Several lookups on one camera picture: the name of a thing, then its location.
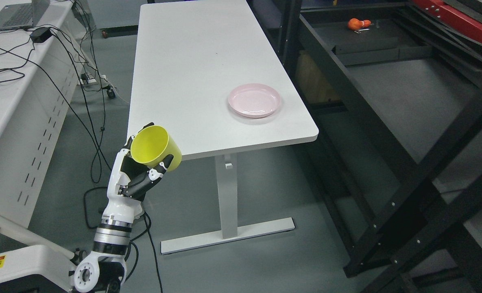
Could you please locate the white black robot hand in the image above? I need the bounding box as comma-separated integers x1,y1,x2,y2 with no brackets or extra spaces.
101,122,173,223

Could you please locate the yellow plastic cup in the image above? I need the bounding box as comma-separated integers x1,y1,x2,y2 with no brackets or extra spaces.
131,125,182,171

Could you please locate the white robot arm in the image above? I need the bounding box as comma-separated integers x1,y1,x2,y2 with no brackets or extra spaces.
72,219,132,293

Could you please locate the black metal shelf rack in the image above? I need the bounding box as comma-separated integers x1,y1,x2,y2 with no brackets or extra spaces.
249,0,482,293

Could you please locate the white power strip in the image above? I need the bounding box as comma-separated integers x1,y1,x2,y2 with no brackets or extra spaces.
78,72,108,87

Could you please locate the white table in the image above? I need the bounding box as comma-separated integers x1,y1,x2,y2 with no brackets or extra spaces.
128,0,319,254

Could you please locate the white side desk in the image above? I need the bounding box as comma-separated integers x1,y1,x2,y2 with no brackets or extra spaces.
0,0,97,261

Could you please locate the pink plastic plate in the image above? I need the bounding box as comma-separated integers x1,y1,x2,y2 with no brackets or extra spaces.
227,83,282,118

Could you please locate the black power adapter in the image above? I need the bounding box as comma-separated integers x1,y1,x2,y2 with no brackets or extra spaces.
30,27,52,44

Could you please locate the grey laptop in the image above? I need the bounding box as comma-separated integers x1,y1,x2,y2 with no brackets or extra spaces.
0,0,50,31

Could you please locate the orange toy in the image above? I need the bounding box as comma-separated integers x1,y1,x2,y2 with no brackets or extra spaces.
347,18,371,31

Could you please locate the black cable loop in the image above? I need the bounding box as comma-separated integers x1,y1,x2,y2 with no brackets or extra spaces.
0,68,26,84

